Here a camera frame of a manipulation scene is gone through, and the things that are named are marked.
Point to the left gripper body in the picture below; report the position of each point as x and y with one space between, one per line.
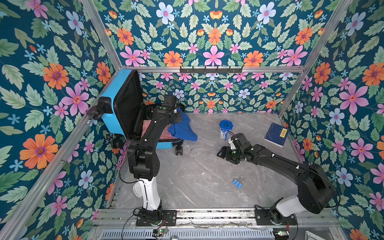
176 116

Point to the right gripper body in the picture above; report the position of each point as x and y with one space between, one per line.
232 155

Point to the blue cloth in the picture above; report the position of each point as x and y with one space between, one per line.
183 129

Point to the red white striped shirt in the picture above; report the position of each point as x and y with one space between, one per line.
165 136

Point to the clear bottle blue lid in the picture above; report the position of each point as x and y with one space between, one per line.
226 127

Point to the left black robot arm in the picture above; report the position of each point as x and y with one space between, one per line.
143 161

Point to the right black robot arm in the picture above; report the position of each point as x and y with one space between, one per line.
314 189

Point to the blue binder clip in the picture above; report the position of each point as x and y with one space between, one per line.
238 182

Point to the dark blue book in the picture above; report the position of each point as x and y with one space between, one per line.
277 134

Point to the blue open suitcase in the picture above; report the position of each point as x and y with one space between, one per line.
121 107

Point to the white round device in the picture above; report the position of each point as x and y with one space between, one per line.
137 189

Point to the metal hook rail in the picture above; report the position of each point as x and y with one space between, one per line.
211 70

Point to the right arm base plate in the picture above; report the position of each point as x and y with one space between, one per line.
266 217

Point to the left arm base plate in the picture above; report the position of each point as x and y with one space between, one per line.
148 218

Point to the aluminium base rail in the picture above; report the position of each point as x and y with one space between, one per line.
245 217

